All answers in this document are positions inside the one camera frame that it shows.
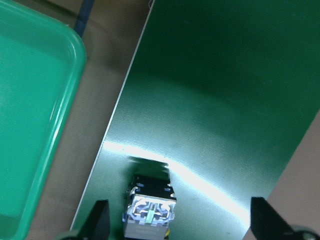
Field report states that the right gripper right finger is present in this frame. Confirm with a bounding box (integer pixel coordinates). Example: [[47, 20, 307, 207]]
[[250, 197, 320, 240]]

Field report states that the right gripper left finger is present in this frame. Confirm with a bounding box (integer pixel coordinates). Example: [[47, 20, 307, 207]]
[[57, 200, 111, 240]]

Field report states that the green push button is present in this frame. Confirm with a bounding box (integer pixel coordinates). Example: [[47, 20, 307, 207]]
[[122, 175, 177, 240]]

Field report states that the green conveyor belt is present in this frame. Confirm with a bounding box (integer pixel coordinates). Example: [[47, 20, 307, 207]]
[[71, 0, 320, 240]]

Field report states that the green tray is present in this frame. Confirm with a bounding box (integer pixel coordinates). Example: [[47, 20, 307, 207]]
[[0, 0, 87, 240]]

